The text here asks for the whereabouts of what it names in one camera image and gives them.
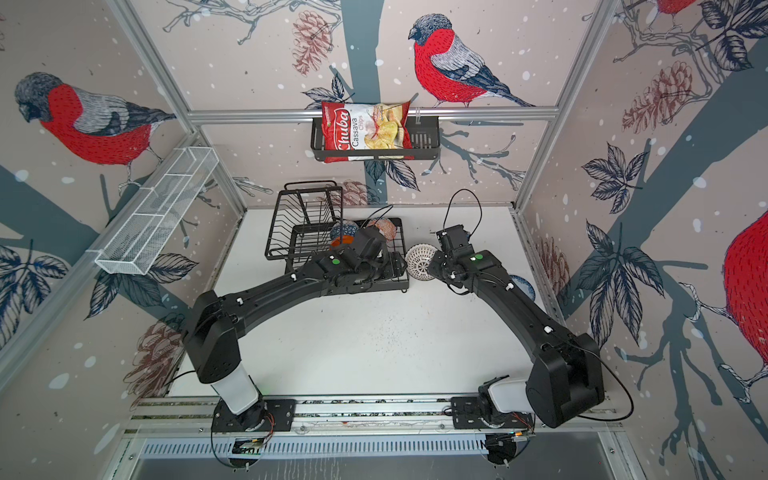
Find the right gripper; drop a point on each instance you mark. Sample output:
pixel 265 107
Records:
pixel 435 260

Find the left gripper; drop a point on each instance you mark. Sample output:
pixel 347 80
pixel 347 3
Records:
pixel 385 256

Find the black wire dish rack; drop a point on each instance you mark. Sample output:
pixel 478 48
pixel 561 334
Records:
pixel 300 235

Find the red patterned bowl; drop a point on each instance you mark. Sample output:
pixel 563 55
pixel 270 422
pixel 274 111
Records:
pixel 386 227

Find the orange plastic bowl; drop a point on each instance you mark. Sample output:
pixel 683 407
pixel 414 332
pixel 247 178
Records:
pixel 343 240

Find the dark blue patterned bowl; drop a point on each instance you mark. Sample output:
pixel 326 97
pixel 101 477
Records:
pixel 344 228

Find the white lattice patterned bowl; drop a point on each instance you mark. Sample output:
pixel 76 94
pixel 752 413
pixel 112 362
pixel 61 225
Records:
pixel 418 259

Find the blue white floral bowl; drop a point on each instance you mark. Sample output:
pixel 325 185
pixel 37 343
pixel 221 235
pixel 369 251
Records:
pixel 525 286

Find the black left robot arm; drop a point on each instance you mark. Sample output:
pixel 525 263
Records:
pixel 211 335

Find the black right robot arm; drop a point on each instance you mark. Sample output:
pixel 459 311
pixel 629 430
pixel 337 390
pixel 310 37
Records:
pixel 566 377

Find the red cassava chips bag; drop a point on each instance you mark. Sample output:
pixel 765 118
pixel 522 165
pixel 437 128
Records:
pixel 347 128

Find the black wall basket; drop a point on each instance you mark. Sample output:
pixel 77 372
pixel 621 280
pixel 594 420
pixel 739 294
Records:
pixel 424 136

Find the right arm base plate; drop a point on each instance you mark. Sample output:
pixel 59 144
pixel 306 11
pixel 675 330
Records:
pixel 479 412

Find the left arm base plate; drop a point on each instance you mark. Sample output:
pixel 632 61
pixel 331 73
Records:
pixel 266 415

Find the white mesh wall shelf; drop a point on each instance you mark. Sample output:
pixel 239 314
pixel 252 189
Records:
pixel 140 239

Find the aluminium front rail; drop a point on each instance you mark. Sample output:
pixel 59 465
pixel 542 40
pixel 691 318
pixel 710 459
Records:
pixel 323 415

